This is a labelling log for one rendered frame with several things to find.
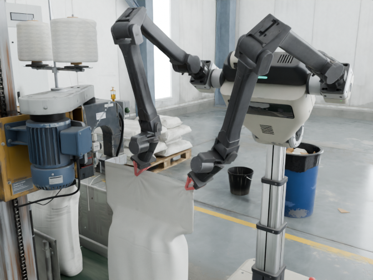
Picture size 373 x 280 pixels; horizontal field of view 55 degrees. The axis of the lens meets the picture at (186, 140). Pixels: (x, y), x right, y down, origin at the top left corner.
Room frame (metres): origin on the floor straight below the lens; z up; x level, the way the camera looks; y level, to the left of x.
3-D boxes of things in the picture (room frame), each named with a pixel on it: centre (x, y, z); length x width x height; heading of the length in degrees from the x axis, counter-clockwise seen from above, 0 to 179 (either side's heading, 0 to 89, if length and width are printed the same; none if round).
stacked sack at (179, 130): (5.02, 0.26, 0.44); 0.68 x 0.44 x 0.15; 144
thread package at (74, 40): (1.39, 0.42, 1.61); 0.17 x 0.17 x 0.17
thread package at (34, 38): (1.54, 0.63, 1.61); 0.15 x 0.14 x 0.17; 54
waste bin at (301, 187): (3.36, -1.08, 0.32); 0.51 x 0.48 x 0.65; 144
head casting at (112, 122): (1.72, 0.50, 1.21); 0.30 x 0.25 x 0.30; 54
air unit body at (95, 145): (1.54, 0.41, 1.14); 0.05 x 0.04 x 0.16; 144
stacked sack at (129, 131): (4.52, 0.59, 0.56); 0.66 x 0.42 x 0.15; 144
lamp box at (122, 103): (1.78, 0.33, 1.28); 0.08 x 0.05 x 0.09; 54
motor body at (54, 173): (1.26, 0.50, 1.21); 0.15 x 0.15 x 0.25
